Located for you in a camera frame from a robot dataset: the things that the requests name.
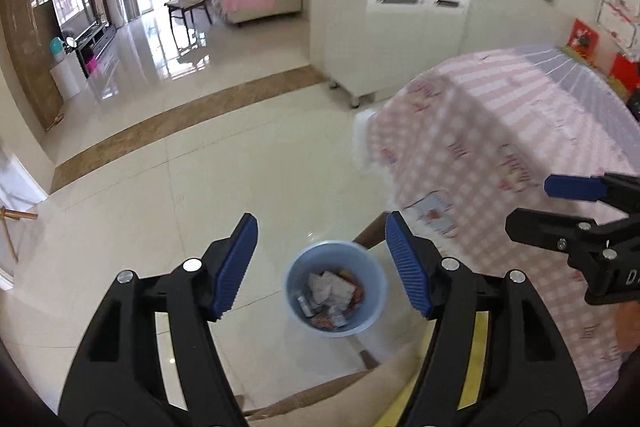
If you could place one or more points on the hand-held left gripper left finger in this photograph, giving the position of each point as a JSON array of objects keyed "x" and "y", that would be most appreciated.
[{"x": 235, "y": 267}]

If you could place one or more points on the wooden stick frame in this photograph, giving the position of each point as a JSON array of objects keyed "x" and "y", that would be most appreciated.
[{"x": 20, "y": 215}]

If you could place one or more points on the wooden table leg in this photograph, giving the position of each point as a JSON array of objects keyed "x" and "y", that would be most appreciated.
[{"x": 372, "y": 234}]

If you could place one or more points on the large red gift box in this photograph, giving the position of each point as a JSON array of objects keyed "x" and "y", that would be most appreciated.
[{"x": 625, "y": 74}]

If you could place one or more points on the small white bottle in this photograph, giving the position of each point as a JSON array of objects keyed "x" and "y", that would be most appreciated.
[{"x": 304, "y": 305}]

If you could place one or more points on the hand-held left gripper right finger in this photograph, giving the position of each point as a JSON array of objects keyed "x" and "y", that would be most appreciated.
[{"x": 407, "y": 267}]

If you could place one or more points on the white sideboard cabinet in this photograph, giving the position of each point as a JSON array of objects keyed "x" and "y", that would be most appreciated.
[{"x": 400, "y": 42}]

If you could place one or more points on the dark snack packet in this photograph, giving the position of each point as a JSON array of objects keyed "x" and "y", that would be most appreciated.
[{"x": 327, "y": 321}]

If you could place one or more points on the blue plastic bin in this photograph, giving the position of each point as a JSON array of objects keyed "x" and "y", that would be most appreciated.
[{"x": 300, "y": 267}]

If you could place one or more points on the pink checkered tablecloth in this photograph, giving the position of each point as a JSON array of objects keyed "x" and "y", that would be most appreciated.
[{"x": 475, "y": 132}]

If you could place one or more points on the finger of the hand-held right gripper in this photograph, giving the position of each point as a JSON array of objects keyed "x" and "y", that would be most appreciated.
[
  {"x": 540, "y": 227},
  {"x": 572, "y": 187}
]

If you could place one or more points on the TV stand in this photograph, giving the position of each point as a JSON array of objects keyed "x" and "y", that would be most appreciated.
[{"x": 95, "y": 44}]

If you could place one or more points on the flat screen TV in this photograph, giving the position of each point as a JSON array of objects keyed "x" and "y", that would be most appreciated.
[{"x": 52, "y": 12}]

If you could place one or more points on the white cylindrical appliance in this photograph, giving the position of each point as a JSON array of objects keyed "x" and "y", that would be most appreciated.
[{"x": 67, "y": 79}]

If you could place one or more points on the person's right hand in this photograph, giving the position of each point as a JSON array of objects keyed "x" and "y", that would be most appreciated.
[{"x": 626, "y": 329}]

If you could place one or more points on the red greeting card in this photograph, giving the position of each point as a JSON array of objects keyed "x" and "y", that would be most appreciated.
[{"x": 582, "y": 39}]

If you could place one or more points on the black box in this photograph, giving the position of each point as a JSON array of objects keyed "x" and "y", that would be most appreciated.
[{"x": 635, "y": 104}]

